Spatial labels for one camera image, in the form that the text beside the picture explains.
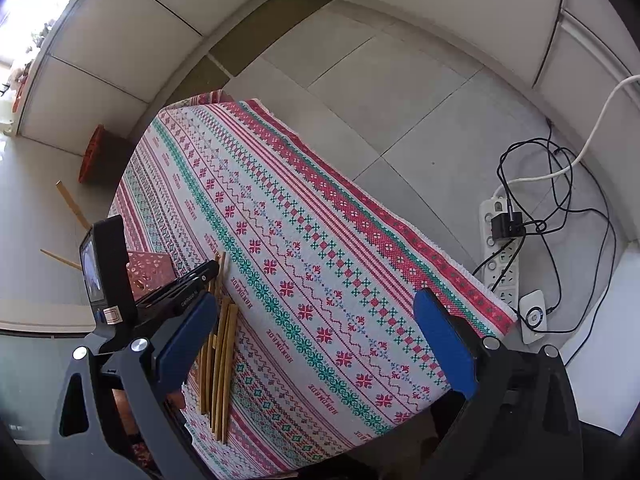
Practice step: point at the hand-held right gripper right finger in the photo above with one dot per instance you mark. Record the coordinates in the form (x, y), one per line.
(445, 345)

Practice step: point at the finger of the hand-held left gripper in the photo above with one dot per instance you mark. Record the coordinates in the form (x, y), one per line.
(185, 292)

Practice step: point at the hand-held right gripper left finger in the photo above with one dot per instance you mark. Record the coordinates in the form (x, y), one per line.
(186, 345)

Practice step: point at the pile of bamboo chopsticks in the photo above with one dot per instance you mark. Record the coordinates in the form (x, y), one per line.
(222, 360)

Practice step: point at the pink perforated utensil holder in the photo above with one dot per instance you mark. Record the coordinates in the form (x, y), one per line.
(150, 267)

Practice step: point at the thin bamboo chopstick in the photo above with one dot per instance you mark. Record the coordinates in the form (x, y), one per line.
(72, 205)
(60, 259)

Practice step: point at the white round-button device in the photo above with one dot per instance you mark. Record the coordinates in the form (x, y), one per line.
(534, 317)

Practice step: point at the white power strip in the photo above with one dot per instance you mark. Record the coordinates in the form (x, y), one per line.
(502, 265)

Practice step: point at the brown trash bin red rim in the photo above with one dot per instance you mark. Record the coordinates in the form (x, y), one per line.
(92, 155)

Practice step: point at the black charger plug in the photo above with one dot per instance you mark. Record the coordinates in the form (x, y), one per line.
(505, 227)

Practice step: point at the red green patterned tablecloth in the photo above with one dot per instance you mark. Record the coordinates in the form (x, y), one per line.
(325, 260)

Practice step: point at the brown floor mat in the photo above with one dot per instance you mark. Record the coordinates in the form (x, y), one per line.
(212, 75)
(275, 30)

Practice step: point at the white kitchen cabinets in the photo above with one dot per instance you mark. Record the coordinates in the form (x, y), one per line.
(150, 35)

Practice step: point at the bright window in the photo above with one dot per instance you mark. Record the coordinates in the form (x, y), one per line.
(25, 5)

